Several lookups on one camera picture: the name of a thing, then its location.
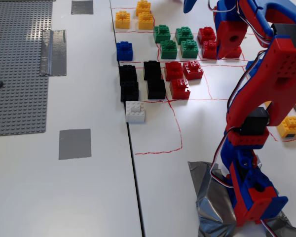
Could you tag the yellow lego block grey patch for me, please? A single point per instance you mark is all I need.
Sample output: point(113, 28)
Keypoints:
point(289, 123)

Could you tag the black lego block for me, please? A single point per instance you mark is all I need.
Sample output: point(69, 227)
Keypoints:
point(129, 92)
point(127, 72)
point(152, 70)
point(156, 90)

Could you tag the blue lego block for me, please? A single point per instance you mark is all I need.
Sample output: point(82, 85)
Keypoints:
point(250, 67)
point(124, 51)

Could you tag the red lego block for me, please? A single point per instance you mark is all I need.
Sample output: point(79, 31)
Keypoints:
point(209, 50)
point(173, 71)
point(193, 70)
point(236, 53)
point(206, 35)
point(180, 90)

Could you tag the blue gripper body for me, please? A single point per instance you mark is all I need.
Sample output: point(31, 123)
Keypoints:
point(229, 37)

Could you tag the grey tape marker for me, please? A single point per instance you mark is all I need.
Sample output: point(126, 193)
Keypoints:
point(75, 144)
point(82, 7)

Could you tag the green lego block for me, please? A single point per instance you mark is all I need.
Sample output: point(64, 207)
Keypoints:
point(168, 50)
point(184, 35)
point(161, 34)
point(189, 49)

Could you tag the red blue robot arm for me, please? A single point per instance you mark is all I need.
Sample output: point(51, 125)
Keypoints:
point(281, 81)

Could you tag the white lego block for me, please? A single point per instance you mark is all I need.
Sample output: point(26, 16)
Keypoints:
point(135, 112)

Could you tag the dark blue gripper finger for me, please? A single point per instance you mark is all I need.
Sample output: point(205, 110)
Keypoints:
point(190, 6)

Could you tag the grey lego baseplate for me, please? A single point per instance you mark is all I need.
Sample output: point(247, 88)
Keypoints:
point(19, 74)

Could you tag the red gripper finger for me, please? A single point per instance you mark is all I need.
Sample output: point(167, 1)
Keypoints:
point(227, 43)

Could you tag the crumpled silver duct tape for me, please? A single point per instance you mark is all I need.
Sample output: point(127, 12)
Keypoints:
point(209, 217)

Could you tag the red blue gripper finger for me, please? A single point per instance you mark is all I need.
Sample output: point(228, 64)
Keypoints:
point(228, 54)

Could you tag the wrinkled grey tape strip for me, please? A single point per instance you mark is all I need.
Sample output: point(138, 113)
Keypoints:
point(56, 54)

